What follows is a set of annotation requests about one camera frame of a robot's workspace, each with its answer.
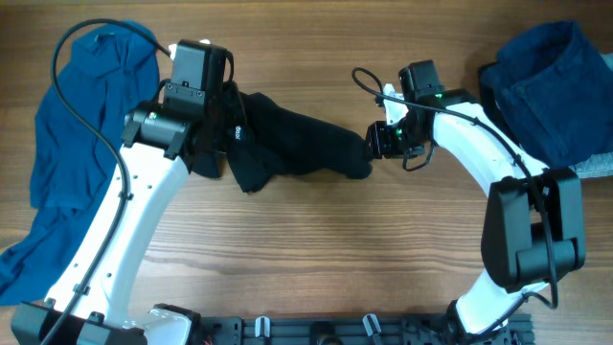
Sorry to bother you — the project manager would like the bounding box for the black polo shirt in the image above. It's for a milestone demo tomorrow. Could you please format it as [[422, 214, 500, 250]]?
[[193, 81, 372, 193]]

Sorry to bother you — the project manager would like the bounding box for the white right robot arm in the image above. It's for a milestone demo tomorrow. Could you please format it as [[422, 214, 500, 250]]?
[[365, 60, 586, 344]]

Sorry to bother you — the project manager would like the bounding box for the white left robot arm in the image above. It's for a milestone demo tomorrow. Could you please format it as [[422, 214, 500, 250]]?
[[11, 39, 244, 344]]

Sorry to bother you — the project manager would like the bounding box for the folded navy blue garment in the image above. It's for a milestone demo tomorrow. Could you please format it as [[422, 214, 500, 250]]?
[[480, 21, 612, 169]]

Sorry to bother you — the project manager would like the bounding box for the grey folded cloth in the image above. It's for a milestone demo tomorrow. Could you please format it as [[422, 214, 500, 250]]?
[[571, 152, 613, 179]]

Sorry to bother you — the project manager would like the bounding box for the blue polo shirt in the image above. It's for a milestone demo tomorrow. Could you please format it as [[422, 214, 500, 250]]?
[[1, 21, 160, 306]]

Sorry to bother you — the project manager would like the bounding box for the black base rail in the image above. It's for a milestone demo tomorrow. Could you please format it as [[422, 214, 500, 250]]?
[[191, 313, 535, 345]]

